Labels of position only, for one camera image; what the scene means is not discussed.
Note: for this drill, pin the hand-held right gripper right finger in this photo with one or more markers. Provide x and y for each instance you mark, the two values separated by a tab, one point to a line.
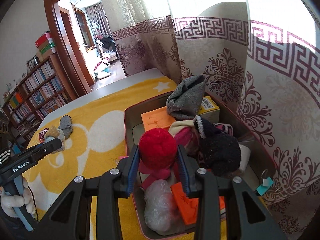
184	172

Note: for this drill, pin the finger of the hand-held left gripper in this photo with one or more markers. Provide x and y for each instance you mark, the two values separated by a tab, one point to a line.
47	148

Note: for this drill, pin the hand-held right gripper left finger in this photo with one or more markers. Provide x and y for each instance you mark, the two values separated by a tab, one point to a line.
132	170

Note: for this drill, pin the grey blue sock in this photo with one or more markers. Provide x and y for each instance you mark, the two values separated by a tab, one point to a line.
61	140

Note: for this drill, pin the red fluffy pompom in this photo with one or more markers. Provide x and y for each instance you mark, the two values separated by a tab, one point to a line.
157	147

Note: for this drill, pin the cardboard box container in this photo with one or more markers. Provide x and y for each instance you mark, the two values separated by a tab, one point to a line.
132	125

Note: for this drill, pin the person's left hand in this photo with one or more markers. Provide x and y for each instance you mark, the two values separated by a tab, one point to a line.
11	202

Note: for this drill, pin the leopard print scrunchie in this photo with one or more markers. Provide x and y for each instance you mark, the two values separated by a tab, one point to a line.
43	135

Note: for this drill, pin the beige sock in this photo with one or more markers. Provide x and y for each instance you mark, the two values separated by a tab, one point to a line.
53	132

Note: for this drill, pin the pink and cream knit hat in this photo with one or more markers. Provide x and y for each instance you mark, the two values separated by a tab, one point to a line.
183	135

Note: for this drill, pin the orange embossed toy block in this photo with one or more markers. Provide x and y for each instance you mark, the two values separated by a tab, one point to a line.
193	210

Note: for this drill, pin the clear plastic bag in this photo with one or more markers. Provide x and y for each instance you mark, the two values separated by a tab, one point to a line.
160	205

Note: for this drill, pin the black knit hat white trim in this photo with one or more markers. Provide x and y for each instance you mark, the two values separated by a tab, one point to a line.
220	152

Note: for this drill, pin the orange ribbed toy block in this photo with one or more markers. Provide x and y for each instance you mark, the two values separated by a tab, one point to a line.
157	118

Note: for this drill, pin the pink leopard print pouch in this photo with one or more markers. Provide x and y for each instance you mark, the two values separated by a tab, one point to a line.
225	129

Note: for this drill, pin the rows of books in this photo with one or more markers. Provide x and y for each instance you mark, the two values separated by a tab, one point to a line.
42	85

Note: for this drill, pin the yellow and white blanket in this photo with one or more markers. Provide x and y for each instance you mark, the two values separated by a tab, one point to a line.
100	110

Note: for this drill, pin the wooden bookshelf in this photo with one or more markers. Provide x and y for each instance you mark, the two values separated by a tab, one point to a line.
66	85

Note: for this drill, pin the yellow cardboard box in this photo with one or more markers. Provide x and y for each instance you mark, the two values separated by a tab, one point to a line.
211	107

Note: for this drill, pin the grey knit hat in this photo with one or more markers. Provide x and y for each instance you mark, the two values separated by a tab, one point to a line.
185	97

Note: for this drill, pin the teal binder clip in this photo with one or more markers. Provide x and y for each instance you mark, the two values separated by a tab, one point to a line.
262	188

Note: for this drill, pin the clothes on floor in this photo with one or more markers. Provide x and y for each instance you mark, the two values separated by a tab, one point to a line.
101	68

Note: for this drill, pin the green box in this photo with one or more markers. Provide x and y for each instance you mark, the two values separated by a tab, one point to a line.
47	47

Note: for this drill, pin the white curtain with maroon pattern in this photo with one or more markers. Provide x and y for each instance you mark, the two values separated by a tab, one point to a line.
262	92

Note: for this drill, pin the white coat rack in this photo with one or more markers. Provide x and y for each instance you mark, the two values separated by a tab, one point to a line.
96	33

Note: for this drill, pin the photo frame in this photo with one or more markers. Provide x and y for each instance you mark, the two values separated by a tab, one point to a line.
32	62

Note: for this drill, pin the brown wooden door frame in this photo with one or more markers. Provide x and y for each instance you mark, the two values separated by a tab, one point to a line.
50	30

